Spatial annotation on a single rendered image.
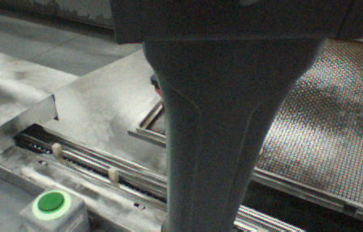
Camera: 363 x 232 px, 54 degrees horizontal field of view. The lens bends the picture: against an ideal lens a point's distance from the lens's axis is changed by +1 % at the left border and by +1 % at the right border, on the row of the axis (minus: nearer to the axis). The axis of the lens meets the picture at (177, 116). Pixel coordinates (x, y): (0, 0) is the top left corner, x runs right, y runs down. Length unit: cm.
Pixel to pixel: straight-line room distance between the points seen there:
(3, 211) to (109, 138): 26
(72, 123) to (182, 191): 71
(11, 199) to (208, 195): 57
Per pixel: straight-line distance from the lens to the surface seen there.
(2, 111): 80
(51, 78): 112
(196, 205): 21
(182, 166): 18
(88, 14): 347
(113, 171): 66
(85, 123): 88
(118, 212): 61
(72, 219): 59
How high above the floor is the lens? 132
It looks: 35 degrees down
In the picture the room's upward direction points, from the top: straight up
